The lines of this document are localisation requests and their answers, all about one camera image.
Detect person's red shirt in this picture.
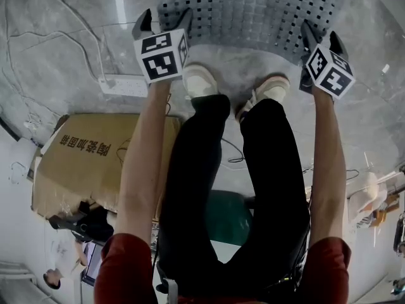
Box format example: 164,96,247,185
93,232,352,304

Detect laptop screen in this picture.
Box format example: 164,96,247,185
80,241,107,287

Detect person's right forearm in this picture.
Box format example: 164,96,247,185
308,85,348,245

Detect person's white shoe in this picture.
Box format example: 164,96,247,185
235,73,291,122
182,62,220,99

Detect black cable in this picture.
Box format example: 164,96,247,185
221,137,246,164

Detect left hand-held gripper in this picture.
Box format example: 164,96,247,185
131,7,194,84

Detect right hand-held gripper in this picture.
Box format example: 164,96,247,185
299,20,357,101

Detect green stool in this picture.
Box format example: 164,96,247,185
202,190,254,243

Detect person's left forearm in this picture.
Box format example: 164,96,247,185
117,80,174,239

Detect beige bag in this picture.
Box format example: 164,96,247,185
347,172,390,224

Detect white power cable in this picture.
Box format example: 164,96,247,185
6,0,110,82

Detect white power strip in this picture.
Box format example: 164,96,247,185
97,73,149,98

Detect large printed cardboard box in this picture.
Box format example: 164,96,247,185
31,113,182,225

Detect grey perforated bath mat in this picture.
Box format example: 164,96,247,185
156,0,348,67

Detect person's right white shoe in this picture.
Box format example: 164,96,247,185
235,73,291,122

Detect person's black trousers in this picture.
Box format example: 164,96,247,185
156,93,311,299

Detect person's left white shoe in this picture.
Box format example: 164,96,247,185
182,62,220,99

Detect black strap bag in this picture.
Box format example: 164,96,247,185
49,201,115,243

